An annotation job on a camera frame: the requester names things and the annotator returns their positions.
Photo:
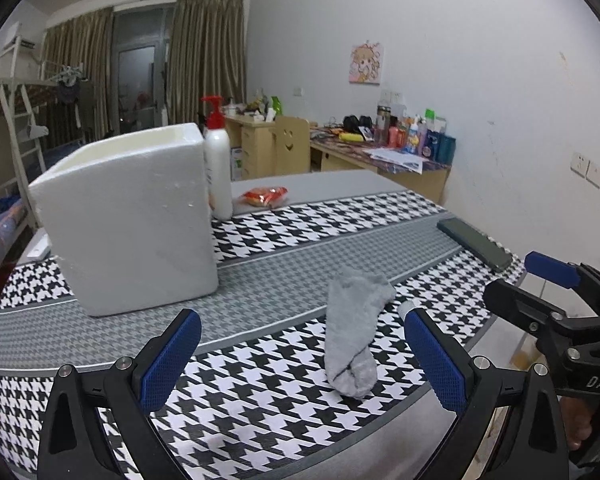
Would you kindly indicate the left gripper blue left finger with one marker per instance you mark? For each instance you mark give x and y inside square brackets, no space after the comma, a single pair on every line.
[163,359]

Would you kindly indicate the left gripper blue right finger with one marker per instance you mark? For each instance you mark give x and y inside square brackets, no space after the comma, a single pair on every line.
[441,357]

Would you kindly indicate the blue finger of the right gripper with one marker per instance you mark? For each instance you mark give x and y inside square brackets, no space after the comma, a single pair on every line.
[550,269]

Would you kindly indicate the grey sock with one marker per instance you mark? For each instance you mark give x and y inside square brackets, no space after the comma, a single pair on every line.
[355,300]

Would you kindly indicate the white foam roll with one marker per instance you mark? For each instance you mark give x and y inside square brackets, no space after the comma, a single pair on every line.
[405,308]

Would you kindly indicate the person right hand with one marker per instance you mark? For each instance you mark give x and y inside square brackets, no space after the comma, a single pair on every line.
[577,415]

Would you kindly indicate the black smartphone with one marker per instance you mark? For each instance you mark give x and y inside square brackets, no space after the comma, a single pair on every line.
[477,243]

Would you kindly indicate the houndstooth table cloth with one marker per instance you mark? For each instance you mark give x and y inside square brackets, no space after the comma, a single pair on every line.
[254,401]

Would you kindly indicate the white styrofoam box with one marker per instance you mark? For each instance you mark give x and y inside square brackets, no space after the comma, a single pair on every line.
[129,220]

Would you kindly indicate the white remote control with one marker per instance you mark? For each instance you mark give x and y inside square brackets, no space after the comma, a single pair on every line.
[40,250]

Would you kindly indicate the white papers on desk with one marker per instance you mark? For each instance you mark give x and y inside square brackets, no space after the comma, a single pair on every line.
[407,161]

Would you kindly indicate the red snack packet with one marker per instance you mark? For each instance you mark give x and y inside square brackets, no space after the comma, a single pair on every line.
[265,197]

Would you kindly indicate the wooden desk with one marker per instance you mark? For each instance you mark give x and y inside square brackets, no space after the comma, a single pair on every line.
[256,140]

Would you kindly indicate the white pump bottle red top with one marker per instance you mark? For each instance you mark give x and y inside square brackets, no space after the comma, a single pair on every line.
[217,158]

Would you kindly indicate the metal bunk bed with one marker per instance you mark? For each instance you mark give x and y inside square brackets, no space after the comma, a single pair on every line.
[46,103]

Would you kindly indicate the wooden smiley chair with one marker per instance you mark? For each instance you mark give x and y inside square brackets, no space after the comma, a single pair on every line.
[292,146]

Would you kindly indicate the right brown curtain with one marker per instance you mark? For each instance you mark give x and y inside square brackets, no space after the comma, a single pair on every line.
[207,56]

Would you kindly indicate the glass balcony door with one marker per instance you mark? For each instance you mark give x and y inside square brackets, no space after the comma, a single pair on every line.
[139,56]

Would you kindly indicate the wall socket pair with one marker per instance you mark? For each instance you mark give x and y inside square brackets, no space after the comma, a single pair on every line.
[585,168]

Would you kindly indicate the anime wall poster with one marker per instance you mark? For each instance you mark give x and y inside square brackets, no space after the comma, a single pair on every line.
[366,64]

